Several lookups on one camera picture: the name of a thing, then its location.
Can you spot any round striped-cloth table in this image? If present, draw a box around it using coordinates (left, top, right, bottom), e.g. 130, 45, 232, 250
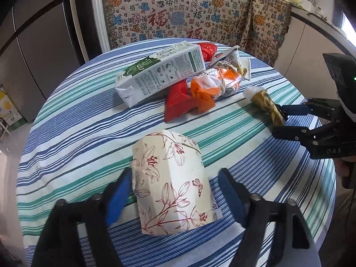
17, 37, 337, 267

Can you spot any floral paper box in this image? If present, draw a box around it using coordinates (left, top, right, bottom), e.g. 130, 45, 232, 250
131, 129, 223, 235

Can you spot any red foil packet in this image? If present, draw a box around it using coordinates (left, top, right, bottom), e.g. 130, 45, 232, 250
164, 79, 199, 123

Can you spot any beige snack packet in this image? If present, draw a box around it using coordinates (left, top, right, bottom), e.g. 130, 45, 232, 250
208, 45, 252, 81

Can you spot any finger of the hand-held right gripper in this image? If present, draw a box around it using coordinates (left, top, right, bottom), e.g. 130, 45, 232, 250
279, 97, 338, 117
272, 122, 334, 148

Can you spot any orange snack packet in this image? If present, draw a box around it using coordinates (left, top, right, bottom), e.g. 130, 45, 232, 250
190, 69, 242, 113

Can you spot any yellow cardboard box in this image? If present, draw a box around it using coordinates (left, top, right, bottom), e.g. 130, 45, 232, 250
0, 85, 28, 131

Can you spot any window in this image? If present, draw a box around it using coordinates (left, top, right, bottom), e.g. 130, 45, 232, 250
341, 14, 351, 38

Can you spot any small printed fringed blanket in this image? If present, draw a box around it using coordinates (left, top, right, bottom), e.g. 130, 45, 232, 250
241, 0, 292, 67

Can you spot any red plastic bag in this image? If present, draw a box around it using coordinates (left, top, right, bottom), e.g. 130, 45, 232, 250
200, 42, 217, 62

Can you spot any kitchen counter cabinet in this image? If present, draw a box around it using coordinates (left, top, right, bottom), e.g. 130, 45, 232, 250
274, 3, 356, 95

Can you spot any white green milk carton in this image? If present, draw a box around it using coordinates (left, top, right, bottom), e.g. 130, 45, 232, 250
115, 41, 206, 107

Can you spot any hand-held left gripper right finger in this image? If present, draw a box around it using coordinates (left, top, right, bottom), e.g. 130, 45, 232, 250
218, 168, 319, 267

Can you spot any grey refrigerator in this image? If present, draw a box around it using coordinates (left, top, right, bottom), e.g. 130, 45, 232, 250
0, 0, 89, 123

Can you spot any large printed fringed blanket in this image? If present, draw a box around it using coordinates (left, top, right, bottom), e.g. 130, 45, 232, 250
100, 0, 255, 52

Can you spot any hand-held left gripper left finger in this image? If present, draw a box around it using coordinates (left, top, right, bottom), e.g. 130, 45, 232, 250
30, 167, 134, 267

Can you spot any gold foil wrapper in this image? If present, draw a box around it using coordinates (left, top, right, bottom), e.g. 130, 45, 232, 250
243, 86, 286, 126

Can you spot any person's right hand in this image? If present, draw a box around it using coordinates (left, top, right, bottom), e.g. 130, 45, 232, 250
334, 157, 348, 185

